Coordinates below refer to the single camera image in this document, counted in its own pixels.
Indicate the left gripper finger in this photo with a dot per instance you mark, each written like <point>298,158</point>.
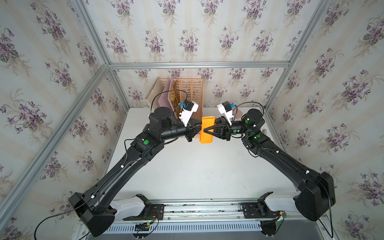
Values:
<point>195,122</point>
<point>197,132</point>

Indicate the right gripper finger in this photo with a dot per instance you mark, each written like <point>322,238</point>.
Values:
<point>213,133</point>
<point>210,123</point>

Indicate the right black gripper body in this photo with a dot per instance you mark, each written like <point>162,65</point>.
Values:
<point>228,132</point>

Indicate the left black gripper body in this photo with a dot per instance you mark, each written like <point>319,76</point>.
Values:
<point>188,132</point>

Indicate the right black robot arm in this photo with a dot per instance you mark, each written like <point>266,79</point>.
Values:
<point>315,194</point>

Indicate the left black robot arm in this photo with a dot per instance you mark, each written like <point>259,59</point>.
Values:
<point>96,207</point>

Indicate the peach desk organizer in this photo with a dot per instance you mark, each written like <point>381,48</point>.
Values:
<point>193,89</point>

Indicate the yellow patterned book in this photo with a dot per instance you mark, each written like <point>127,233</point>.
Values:
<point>174,95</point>

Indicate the pink board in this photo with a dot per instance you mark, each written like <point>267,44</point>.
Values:
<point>165,97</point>

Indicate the beige board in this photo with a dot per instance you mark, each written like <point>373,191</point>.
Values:
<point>156,88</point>

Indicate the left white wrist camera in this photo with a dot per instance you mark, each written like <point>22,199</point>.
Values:
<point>188,108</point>

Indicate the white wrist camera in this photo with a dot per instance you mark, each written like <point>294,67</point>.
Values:
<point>188,108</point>
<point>226,109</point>

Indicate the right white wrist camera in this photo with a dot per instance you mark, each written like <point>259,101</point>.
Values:
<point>226,109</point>

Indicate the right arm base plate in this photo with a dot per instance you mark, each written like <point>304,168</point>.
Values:
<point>256,210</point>

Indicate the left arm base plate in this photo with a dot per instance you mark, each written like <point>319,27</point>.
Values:
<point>152,212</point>

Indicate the aluminium mounting rail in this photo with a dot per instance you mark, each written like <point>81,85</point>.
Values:
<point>196,209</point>

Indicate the white perforated cable tray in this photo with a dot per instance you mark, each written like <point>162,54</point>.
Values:
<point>186,227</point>

